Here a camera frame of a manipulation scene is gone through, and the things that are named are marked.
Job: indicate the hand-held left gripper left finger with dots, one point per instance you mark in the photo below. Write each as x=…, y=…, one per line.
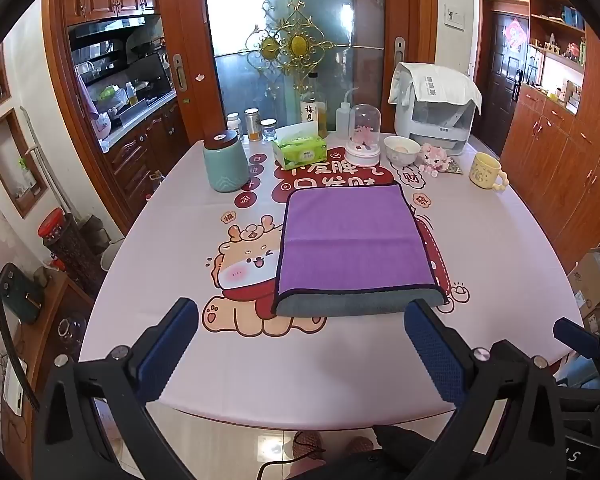
x=167, y=342

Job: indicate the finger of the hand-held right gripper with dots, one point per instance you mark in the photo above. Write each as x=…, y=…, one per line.
x=575, y=336

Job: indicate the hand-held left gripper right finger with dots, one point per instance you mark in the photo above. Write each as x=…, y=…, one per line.
x=436, y=347

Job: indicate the purple towel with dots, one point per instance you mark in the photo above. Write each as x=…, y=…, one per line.
x=352, y=240

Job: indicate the cardboard box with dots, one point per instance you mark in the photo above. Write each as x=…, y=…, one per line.
x=587, y=280

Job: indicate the printed pink tablecloth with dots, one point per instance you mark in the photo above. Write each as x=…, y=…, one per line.
x=190, y=270

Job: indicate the person's dark trouser leg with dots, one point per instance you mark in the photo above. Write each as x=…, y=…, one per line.
x=410, y=447

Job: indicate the dark wicker stand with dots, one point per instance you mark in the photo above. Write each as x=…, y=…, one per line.
x=77, y=260

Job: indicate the brown slipper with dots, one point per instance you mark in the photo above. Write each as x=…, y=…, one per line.
x=307, y=442
x=358, y=445

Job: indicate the dark green bag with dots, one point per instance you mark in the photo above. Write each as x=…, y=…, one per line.
x=20, y=292

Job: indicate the red lidded jar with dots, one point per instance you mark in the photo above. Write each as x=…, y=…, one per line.
x=55, y=225

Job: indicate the tall wooden cabinet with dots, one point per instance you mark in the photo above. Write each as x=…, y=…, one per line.
x=555, y=160

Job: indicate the yellow mug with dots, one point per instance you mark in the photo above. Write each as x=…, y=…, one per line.
x=485, y=172

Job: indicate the wooden lower kitchen cabinets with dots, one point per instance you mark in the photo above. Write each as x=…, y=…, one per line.
x=140, y=160

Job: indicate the teal canister with brown lid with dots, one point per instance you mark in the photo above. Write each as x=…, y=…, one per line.
x=225, y=165

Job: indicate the pink plush toy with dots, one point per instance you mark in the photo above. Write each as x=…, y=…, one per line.
x=434, y=157

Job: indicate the white bowl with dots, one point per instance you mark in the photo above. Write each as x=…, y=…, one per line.
x=401, y=152

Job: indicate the white countertop appliance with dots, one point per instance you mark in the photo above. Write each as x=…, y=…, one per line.
x=437, y=127

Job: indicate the glass dome music box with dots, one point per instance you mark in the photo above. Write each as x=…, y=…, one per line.
x=363, y=135

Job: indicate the white pill bottle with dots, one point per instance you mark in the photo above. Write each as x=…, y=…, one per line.
x=234, y=126

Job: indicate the green tissue box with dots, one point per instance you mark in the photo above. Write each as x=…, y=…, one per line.
x=300, y=152

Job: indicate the metal lidded jar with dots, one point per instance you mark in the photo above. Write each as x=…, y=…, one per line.
x=252, y=125

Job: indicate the small glass jar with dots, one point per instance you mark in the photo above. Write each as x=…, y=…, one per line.
x=269, y=130

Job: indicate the white squeeze bottle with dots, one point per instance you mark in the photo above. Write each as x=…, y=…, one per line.
x=343, y=120

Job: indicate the dark entrance door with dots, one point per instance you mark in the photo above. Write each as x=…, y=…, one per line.
x=502, y=90

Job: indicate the white cloth cover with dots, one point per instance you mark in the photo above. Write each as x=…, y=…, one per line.
x=432, y=85

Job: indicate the glass liquor bottle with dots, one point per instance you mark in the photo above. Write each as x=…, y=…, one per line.
x=311, y=110

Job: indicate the wooden open shelf unit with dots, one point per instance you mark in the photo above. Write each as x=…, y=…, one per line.
x=555, y=60

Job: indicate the red door decoration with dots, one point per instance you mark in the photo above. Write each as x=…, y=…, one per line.
x=514, y=36

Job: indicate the gold door ornament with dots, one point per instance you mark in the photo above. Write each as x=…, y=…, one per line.
x=297, y=42

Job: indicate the frosted glass door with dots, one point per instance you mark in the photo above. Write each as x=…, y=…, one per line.
x=240, y=20

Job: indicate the wooden wall niche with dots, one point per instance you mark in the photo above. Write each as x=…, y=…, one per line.
x=14, y=160

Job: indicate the white wall switch panel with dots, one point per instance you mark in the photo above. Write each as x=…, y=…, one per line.
x=454, y=16

